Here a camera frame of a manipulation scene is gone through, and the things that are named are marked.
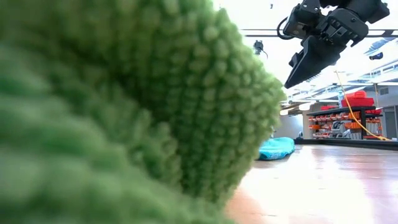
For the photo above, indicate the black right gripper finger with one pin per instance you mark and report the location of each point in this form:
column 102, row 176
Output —
column 317, row 56
column 296, row 59

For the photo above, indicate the blue microfiber towel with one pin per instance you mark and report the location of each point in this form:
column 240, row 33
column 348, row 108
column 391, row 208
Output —
column 276, row 149

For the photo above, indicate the green microfiber towel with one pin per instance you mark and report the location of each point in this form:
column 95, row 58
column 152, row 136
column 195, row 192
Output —
column 124, row 109

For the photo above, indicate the black overhead beam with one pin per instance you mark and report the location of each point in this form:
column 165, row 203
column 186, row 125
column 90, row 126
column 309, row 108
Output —
column 261, row 35

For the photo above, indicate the dark blue round object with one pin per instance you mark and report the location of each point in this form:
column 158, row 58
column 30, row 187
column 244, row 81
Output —
column 377, row 56

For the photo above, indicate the white oblong ceiling lamp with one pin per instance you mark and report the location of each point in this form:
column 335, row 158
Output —
column 284, row 112
column 305, row 106

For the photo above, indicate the black shelf with red bins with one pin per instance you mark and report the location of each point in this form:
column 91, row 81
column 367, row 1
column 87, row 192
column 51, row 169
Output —
column 342, row 110

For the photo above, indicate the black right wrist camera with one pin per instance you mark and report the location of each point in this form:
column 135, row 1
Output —
column 301, row 21

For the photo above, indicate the dark hanging camera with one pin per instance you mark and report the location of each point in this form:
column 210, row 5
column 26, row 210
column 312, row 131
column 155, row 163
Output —
column 258, row 46

